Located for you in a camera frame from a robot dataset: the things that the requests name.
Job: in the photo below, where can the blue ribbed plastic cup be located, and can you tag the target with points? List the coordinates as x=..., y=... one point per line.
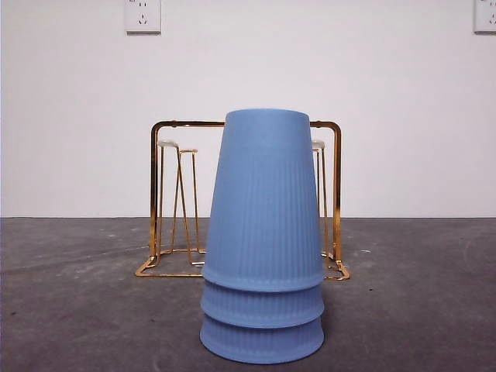
x=263, y=193
x=263, y=306
x=263, y=337

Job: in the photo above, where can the white wall power socket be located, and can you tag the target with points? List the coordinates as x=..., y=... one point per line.
x=142, y=15
x=486, y=15

